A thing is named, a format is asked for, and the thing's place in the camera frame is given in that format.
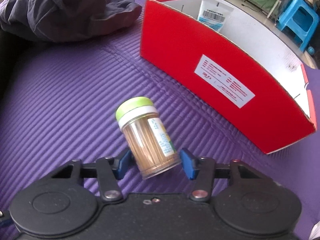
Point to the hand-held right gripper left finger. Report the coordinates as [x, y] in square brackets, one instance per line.
[123, 162]

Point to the person's left leg black pants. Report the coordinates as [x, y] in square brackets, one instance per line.
[3, 55]

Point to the person's right foot white sock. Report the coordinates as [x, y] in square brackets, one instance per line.
[316, 232]

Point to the dark grey jacket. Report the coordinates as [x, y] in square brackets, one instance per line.
[62, 10]

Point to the purple ribbed mat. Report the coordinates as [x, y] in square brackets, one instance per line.
[62, 92]

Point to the white and blue packet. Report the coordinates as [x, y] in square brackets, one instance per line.
[215, 10]

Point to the blue plastic stool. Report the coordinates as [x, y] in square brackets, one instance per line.
[297, 12]

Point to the toothpick jar with green lid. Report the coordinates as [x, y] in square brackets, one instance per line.
[147, 142]

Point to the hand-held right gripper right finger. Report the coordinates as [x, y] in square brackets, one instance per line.
[187, 165]

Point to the blue ball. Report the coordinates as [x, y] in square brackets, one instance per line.
[311, 50]

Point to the red cardboard shoe box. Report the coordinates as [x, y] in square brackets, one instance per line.
[175, 42]

